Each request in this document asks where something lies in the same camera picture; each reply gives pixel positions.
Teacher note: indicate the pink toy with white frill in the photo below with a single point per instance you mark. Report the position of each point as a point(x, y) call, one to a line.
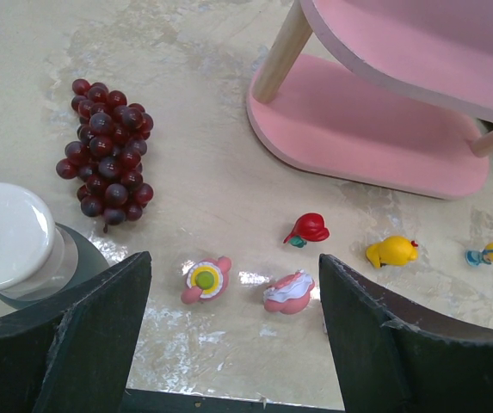
point(290, 294)

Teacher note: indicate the pink three-tier wooden shelf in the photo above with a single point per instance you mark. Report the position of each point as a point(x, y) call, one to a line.
point(397, 94)

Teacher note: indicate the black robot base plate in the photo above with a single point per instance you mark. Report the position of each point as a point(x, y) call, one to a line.
point(159, 402)

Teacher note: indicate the dark red grape bunch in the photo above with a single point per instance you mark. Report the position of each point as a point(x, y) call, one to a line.
point(106, 157)

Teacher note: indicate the blonde blue dress doll toy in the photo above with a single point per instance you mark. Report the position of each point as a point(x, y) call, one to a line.
point(476, 258)

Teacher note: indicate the red haired mermaid toy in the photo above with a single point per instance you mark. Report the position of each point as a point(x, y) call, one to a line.
point(308, 228)

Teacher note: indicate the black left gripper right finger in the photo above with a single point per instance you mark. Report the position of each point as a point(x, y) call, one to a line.
point(394, 355)

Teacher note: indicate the pink toy with green centre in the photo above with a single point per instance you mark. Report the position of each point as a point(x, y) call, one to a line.
point(206, 280)

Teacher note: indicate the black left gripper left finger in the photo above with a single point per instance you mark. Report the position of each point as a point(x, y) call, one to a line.
point(73, 351)

